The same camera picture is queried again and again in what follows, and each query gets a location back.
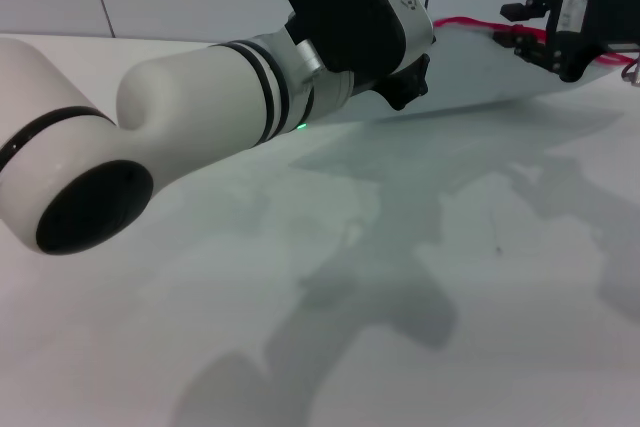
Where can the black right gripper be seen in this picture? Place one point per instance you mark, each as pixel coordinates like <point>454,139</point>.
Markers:
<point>595,32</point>

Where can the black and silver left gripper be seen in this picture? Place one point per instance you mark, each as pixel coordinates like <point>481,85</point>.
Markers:
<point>350,7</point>

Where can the clear document bag red zip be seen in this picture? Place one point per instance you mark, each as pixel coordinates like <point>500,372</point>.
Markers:
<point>480,72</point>

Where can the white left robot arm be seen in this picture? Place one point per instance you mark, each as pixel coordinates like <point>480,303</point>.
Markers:
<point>190,97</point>

